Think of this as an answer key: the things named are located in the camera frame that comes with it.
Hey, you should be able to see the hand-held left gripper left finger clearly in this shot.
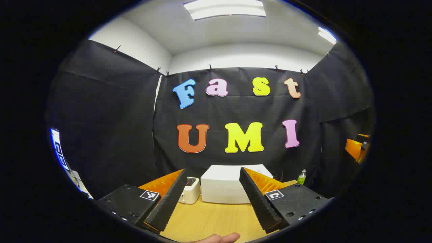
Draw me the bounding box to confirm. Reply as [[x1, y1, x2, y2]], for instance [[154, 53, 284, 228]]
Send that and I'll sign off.
[[97, 168, 189, 233]]

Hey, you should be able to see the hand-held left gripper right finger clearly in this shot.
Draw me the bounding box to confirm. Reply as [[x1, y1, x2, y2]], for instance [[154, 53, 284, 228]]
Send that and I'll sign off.
[[239, 167, 333, 234]]

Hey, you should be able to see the white microwave oven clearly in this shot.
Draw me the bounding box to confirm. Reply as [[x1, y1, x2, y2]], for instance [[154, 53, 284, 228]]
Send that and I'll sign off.
[[200, 164, 274, 204]]

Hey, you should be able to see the cream toaster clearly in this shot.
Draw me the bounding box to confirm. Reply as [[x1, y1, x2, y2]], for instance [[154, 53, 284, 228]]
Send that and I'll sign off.
[[178, 177, 201, 205]]

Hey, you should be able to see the black backdrop cloth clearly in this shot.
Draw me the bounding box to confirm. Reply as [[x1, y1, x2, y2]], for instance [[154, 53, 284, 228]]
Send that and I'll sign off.
[[46, 39, 377, 199]]

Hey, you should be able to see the small ceiling light panel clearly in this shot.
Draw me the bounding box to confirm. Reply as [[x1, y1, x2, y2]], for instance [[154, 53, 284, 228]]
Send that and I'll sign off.
[[318, 27, 337, 45]]

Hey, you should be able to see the white side panel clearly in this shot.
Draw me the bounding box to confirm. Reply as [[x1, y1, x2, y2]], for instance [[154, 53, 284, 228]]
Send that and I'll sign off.
[[50, 128, 93, 199]]

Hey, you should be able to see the large ceiling light panel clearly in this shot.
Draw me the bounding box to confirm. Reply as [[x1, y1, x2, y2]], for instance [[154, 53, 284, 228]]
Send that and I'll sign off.
[[183, 0, 266, 21]]

